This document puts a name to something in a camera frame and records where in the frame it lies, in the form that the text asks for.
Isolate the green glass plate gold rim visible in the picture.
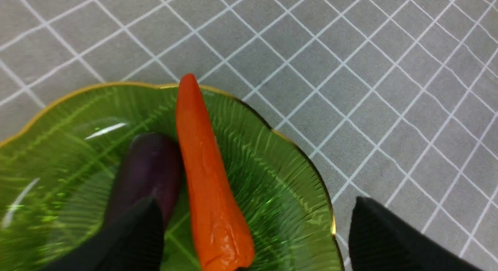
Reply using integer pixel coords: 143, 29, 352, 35
1, 82, 344, 271

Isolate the grey checkered tablecloth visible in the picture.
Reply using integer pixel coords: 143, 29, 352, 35
1, 0, 497, 271

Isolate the orange carrot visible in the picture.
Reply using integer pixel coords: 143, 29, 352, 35
175, 73, 255, 271

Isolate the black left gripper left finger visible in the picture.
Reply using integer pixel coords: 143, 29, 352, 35
42, 197, 164, 271

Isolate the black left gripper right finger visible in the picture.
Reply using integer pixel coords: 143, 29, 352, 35
349, 197, 478, 271

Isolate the purple eggplant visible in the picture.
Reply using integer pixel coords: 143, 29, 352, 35
103, 133, 184, 229

